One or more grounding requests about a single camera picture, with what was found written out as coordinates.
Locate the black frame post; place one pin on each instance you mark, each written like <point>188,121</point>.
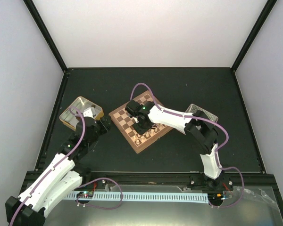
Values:
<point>30,5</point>
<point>268,7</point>

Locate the light wooden knight piece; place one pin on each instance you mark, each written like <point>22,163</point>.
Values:
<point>142,138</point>

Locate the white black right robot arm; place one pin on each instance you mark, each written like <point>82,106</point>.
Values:
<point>197,126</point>

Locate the black frame post right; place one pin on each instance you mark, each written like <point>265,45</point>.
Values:
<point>268,7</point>

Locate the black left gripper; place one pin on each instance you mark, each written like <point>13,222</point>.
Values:
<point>105,126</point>

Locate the white slotted cable duct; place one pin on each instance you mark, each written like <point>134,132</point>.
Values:
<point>142,197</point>

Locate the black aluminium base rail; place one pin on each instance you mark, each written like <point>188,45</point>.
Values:
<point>152,178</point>

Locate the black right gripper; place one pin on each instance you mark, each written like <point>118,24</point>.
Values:
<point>141,131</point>

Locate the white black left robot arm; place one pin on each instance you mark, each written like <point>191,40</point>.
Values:
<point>63,175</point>

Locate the yellow bear tin box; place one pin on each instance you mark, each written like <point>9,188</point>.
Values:
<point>70,117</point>

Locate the wooden chess board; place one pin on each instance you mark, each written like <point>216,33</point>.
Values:
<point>124,123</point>

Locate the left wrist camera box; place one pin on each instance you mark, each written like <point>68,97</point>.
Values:
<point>89,112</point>

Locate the right controller circuit board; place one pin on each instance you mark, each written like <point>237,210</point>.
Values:
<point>219,196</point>

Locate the black frame post left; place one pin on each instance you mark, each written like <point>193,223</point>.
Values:
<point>30,5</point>

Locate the pink patterned plastic basket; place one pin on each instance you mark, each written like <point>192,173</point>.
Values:
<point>200,112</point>

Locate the controller circuit board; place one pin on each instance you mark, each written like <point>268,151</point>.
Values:
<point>85,194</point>
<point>219,196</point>

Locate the left controller circuit board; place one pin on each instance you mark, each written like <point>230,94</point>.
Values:
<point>85,194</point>

